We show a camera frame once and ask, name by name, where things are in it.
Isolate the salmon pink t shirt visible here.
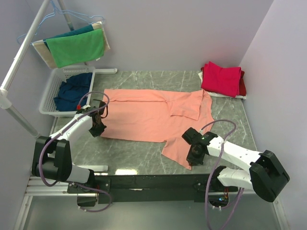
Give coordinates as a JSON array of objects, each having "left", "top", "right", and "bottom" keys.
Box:
[{"left": 101, "top": 89, "right": 213, "bottom": 170}]

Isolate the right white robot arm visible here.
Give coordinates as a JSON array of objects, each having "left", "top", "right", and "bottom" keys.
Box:
[{"left": 182, "top": 127, "right": 290, "bottom": 202}]

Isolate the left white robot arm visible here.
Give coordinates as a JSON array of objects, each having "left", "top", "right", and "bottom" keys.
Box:
[{"left": 31, "top": 101, "right": 108, "bottom": 193}]

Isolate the navy blue t shirt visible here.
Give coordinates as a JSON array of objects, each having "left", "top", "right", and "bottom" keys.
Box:
[{"left": 54, "top": 72, "right": 93, "bottom": 112}]

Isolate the black base beam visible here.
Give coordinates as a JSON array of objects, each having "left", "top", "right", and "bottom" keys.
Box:
[{"left": 66, "top": 174, "right": 239, "bottom": 207}]

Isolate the white plastic laundry basket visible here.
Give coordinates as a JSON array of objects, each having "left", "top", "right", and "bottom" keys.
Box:
[{"left": 39, "top": 65, "right": 96, "bottom": 117}]

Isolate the folded white t shirt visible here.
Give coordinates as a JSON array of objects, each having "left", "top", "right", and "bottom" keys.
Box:
[{"left": 198, "top": 72, "right": 247, "bottom": 100}]

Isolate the folded magenta t shirt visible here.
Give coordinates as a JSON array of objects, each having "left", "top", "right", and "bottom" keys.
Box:
[{"left": 201, "top": 61, "right": 242, "bottom": 98}]

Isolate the green towel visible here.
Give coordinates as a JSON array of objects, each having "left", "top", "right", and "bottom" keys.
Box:
[{"left": 46, "top": 29, "right": 105, "bottom": 68}]

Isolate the white clothes rack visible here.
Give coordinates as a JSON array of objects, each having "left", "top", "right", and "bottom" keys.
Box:
[{"left": 0, "top": 0, "right": 118, "bottom": 173}]

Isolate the beige towel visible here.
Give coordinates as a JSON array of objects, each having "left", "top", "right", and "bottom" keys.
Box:
[{"left": 32, "top": 21, "right": 110, "bottom": 69}]

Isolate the teal towel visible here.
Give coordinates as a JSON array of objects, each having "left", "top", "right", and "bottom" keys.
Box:
[{"left": 43, "top": 25, "right": 94, "bottom": 54}]

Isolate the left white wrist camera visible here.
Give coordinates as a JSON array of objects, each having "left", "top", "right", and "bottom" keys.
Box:
[{"left": 76, "top": 104, "right": 91, "bottom": 114}]

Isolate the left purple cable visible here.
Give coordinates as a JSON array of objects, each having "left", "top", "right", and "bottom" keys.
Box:
[{"left": 39, "top": 91, "right": 113, "bottom": 213}]

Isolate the aluminium rail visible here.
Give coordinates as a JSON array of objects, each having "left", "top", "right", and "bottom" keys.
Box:
[{"left": 13, "top": 176, "right": 291, "bottom": 230}]

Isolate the blue wire hanger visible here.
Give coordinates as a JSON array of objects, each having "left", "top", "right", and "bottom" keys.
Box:
[{"left": 33, "top": 0, "right": 105, "bottom": 37}]

